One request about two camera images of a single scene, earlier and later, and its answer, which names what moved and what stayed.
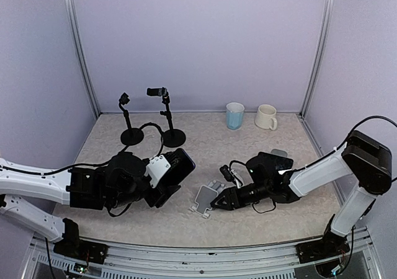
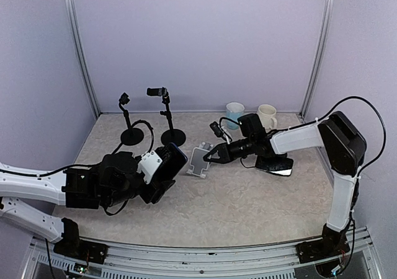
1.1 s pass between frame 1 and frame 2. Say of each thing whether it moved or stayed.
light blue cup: stayed
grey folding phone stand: moved
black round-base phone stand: stayed
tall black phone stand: stayed
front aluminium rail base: stayed
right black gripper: moved
